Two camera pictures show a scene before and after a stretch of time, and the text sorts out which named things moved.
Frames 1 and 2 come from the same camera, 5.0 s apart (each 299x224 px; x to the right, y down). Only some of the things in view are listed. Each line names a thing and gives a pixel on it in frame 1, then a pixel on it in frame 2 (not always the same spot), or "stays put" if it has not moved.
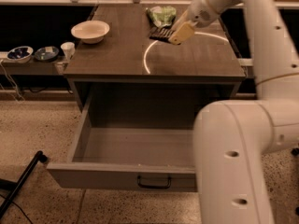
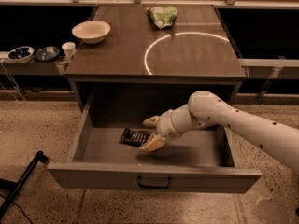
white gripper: [200, 15] to [165, 126]
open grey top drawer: [131, 147] stays put
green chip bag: [163, 16] stays put
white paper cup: [68, 49] stays put
